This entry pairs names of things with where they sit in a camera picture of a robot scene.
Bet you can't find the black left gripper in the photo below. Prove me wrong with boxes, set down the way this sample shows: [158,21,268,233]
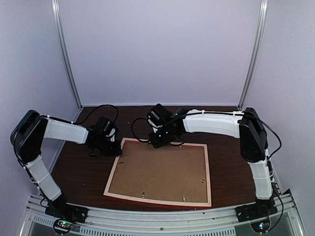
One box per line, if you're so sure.
[93,136,122,157]

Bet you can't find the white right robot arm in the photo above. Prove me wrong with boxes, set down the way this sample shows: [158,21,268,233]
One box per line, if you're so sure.
[147,104,274,217]

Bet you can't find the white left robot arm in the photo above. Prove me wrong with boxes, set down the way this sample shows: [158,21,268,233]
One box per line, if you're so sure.
[10,110,122,218]

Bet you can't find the left controller board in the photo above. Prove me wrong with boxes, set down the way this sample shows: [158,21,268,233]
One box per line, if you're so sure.
[53,219,73,235]

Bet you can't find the controller board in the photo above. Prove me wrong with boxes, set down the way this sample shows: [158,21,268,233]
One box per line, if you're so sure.
[251,219,271,234]
[53,219,73,235]

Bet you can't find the right controller board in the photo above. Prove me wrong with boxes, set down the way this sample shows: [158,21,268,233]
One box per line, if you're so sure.
[251,219,271,234]

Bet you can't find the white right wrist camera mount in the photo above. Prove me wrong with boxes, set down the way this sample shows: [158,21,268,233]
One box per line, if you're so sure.
[147,118,161,133]

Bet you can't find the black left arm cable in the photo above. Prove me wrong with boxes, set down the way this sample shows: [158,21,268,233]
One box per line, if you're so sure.
[13,104,119,168]

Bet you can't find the brown frame backing board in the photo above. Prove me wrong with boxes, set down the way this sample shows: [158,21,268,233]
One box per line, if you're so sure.
[108,141,208,204]

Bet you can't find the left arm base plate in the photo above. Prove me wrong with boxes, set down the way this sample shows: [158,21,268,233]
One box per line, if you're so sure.
[45,205,89,223]

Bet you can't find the aluminium front rail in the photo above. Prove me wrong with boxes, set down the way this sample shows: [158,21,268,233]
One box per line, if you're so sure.
[18,194,306,236]

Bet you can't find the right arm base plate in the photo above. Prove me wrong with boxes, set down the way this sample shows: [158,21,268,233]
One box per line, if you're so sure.
[235,203,278,222]

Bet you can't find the left aluminium corner post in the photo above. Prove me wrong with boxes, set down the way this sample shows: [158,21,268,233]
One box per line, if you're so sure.
[51,0,83,110]

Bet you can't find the aluminium corner post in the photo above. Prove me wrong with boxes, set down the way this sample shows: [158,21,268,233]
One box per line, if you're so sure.
[51,0,83,110]
[237,0,268,110]

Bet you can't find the right aluminium corner post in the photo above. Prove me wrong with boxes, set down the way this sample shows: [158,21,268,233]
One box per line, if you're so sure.
[237,0,268,110]

